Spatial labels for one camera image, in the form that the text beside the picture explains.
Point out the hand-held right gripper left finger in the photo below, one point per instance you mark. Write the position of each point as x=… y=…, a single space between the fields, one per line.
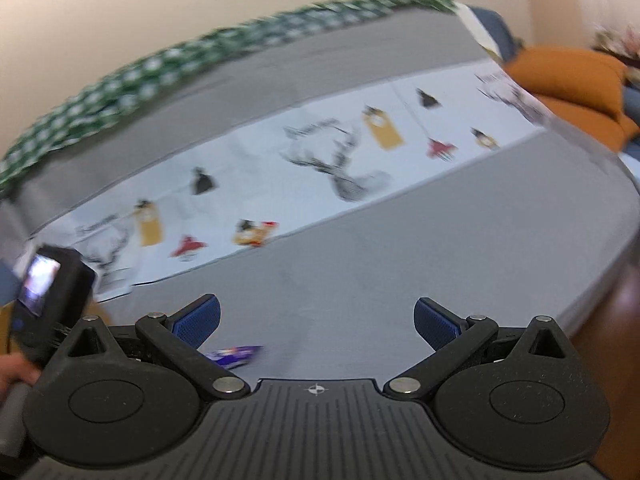
x=197 y=321

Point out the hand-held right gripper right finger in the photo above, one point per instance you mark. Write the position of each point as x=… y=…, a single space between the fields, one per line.
x=437 y=326

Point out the purple snack bar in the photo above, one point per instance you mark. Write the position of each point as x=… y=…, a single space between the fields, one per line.
x=235 y=355

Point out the small orange red snack packet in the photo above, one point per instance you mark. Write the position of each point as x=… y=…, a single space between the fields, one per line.
x=255 y=234

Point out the person's left hand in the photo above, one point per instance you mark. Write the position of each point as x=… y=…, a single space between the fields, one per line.
x=15 y=372

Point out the grey deer print cloth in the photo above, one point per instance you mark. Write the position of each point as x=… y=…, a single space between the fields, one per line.
x=400 y=240

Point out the green checked cloth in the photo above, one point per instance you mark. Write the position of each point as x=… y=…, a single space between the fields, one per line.
x=100 y=95

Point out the orange sofa cushion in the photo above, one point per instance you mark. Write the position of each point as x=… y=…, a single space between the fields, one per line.
x=575 y=85

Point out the flower bouquet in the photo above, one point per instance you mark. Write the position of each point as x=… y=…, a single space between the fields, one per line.
x=612 y=42

